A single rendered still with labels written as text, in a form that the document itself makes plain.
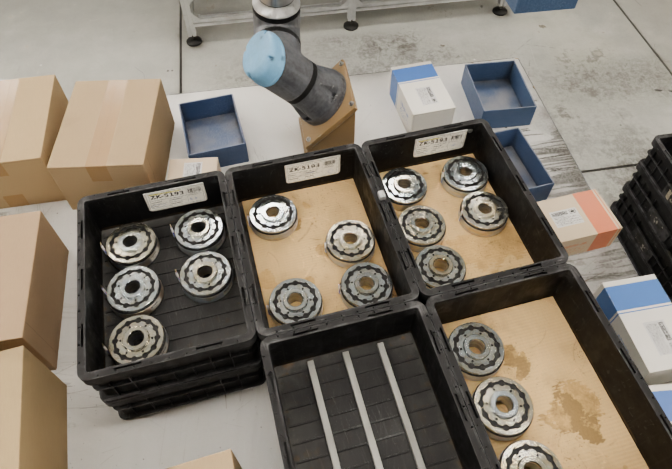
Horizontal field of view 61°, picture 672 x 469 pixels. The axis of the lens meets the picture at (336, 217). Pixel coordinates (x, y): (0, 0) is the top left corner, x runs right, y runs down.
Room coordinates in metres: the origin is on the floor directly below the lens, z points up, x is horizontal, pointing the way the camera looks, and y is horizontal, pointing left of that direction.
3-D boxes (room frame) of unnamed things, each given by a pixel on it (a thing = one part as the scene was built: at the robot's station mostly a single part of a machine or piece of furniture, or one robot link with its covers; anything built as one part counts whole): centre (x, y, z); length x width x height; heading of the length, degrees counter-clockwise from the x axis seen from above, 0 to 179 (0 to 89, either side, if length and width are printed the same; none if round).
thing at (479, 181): (0.84, -0.29, 0.86); 0.10 x 0.10 x 0.01
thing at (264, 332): (0.64, 0.04, 0.92); 0.40 x 0.30 x 0.02; 15
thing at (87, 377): (0.56, 0.33, 0.92); 0.40 x 0.30 x 0.02; 15
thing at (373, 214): (0.64, 0.04, 0.87); 0.40 x 0.30 x 0.11; 15
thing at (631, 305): (0.51, -0.64, 0.74); 0.20 x 0.12 x 0.09; 10
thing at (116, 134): (1.01, 0.56, 0.78); 0.30 x 0.22 x 0.16; 3
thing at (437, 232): (0.70, -0.18, 0.86); 0.10 x 0.10 x 0.01
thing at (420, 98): (1.21, -0.24, 0.74); 0.20 x 0.12 x 0.09; 14
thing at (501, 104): (1.24, -0.46, 0.73); 0.20 x 0.15 x 0.07; 7
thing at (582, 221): (0.78, -0.57, 0.74); 0.16 x 0.12 x 0.07; 105
